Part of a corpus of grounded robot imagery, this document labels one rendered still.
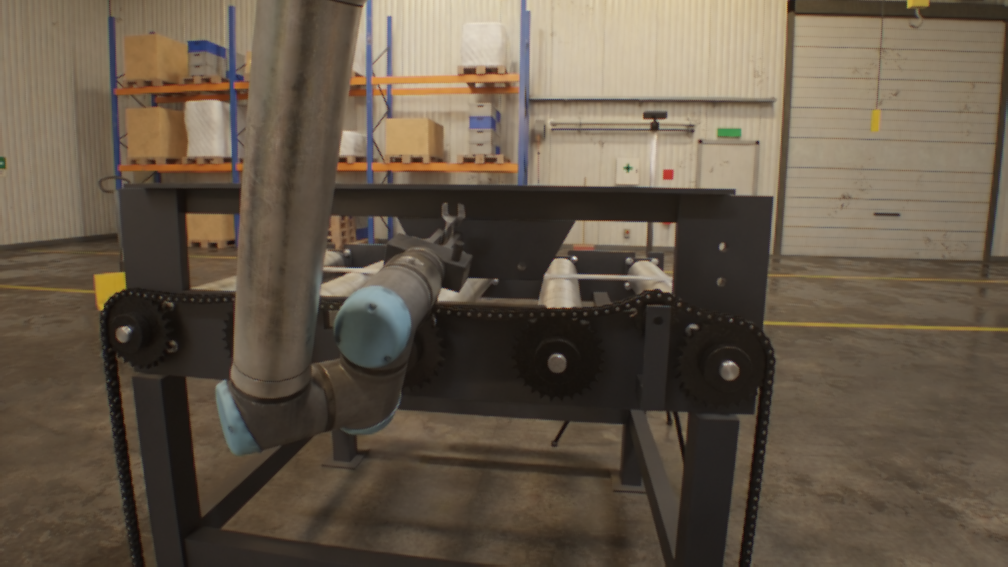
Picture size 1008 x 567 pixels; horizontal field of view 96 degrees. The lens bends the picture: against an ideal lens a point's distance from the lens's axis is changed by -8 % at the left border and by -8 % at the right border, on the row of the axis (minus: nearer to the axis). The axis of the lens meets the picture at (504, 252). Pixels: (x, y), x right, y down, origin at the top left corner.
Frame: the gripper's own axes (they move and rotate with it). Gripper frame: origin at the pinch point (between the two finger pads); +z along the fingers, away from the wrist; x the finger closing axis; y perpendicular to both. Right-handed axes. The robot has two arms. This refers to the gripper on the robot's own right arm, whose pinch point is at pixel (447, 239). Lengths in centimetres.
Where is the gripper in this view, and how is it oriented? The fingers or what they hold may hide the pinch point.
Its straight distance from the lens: 90.3
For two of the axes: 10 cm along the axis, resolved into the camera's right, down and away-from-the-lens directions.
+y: 2.4, -8.9, -4.0
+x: -9.5, -2.9, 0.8
